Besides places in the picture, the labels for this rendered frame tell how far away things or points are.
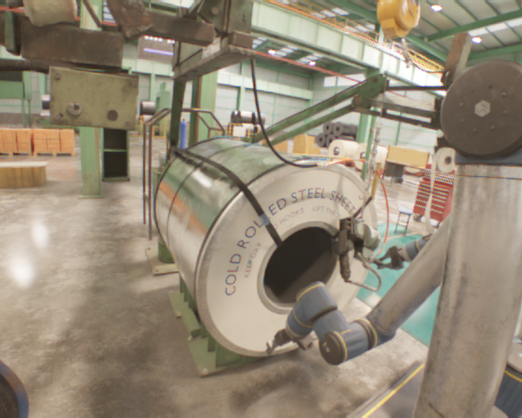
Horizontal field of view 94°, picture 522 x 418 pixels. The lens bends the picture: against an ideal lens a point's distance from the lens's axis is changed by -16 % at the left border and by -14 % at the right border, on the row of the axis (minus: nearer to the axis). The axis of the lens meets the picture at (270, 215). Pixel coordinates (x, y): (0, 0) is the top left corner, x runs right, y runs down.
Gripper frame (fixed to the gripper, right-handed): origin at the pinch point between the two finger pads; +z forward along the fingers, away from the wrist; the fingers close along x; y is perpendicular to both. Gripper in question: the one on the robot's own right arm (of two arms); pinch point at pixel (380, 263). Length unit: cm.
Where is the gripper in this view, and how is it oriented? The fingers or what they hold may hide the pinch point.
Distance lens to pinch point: 177.6
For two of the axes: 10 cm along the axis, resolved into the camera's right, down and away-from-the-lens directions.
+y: 7.6, 3.7, 5.3
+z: -6.5, 4.1, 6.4
